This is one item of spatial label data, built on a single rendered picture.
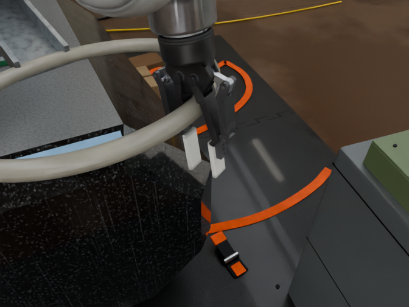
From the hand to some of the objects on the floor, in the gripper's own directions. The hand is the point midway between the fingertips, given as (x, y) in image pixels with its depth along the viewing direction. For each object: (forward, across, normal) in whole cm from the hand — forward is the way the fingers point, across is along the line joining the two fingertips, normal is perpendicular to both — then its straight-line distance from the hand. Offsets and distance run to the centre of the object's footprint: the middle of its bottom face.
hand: (204, 153), depth 59 cm
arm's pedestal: (+103, -23, -46) cm, 115 cm away
